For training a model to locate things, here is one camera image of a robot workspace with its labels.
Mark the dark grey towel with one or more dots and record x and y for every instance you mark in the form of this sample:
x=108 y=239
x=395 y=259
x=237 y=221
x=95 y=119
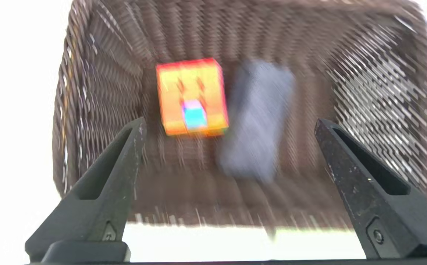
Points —
x=257 y=117

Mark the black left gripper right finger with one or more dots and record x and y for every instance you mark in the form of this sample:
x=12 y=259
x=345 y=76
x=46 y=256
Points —
x=356 y=198

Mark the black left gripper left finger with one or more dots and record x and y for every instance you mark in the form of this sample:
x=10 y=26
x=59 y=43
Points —
x=99 y=206

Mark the dark brown wicker basket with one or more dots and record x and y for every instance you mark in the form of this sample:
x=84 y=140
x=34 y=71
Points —
x=198 y=29

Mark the colourful puzzle cube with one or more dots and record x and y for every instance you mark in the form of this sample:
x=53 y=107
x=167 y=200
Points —
x=191 y=92

